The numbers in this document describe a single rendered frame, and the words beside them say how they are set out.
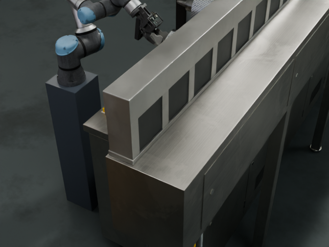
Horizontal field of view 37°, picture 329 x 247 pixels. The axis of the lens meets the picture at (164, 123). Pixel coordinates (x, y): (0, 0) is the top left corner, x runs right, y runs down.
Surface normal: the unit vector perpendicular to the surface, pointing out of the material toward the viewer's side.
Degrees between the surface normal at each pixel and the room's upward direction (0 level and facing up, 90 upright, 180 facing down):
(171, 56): 0
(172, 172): 0
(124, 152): 90
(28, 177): 0
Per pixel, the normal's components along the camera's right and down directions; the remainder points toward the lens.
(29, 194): 0.00, -0.78
